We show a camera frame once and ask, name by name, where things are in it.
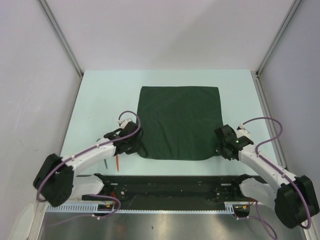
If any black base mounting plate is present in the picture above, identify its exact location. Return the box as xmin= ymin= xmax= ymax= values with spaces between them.
xmin=68 ymin=173 xmax=264 ymax=210

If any aluminium frame post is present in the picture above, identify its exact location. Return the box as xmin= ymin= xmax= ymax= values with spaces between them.
xmin=255 ymin=0 xmax=304 ymax=77
xmin=36 ymin=0 xmax=84 ymax=79

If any orange plastic fork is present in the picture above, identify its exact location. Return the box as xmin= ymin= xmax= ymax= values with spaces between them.
xmin=115 ymin=155 xmax=120 ymax=172

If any right aluminium frame post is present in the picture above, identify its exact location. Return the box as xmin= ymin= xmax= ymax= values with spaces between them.
xmin=255 ymin=0 xmax=304 ymax=77

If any front aluminium extrusion rail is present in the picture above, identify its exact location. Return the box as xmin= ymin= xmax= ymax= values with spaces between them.
xmin=36 ymin=195 xmax=48 ymax=203

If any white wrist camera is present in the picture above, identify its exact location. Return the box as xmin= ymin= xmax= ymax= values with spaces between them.
xmin=117 ymin=118 xmax=132 ymax=128
xmin=236 ymin=123 xmax=251 ymax=139

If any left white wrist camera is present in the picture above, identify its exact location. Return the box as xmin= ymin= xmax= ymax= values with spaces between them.
xmin=117 ymin=118 xmax=132 ymax=128

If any left aluminium frame post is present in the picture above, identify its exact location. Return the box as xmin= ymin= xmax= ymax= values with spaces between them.
xmin=36 ymin=0 xmax=84 ymax=79

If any white slotted cable duct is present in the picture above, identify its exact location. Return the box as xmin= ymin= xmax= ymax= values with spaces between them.
xmin=45 ymin=201 xmax=253 ymax=215

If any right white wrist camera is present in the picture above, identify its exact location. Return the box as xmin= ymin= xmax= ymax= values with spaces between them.
xmin=236 ymin=123 xmax=251 ymax=139

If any right aluminium table rail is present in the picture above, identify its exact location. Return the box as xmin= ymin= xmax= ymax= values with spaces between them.
xmin=250 ymin=71 xmax=293 ymax=171

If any dark green cloth napkin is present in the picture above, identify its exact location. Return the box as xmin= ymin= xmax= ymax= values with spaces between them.
xmin=136 ymin=86 xmax=223 ymax=161

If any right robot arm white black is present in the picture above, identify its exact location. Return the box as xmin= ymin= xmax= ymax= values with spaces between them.
xmin=214 ymin=124 xmax=320 ymax=229

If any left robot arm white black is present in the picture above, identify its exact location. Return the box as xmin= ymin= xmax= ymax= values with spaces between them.
xmin=33 ymin=119 xmax=142 ymax=207

